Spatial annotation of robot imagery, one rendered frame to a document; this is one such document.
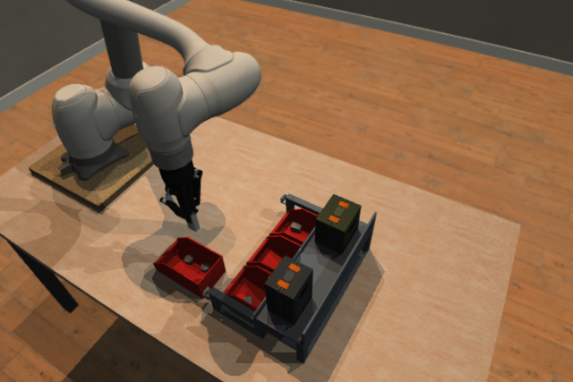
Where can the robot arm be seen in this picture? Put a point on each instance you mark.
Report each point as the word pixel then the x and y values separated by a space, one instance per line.
pixel 164 109

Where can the grey metal shelf rack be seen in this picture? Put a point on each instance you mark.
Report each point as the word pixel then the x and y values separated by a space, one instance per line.
pixel 330 268

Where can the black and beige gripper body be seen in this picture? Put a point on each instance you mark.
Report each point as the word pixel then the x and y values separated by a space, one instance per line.
pixel 179 176

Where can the black case with orange latches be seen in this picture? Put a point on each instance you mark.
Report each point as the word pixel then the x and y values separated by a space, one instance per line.
pixel 289 289

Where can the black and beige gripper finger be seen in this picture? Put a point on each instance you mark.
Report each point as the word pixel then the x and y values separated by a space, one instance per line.
pixel 184 211
pixel 194 190

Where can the olive green tool case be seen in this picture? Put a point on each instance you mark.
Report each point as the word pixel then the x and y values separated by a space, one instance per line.
pixel 337 223

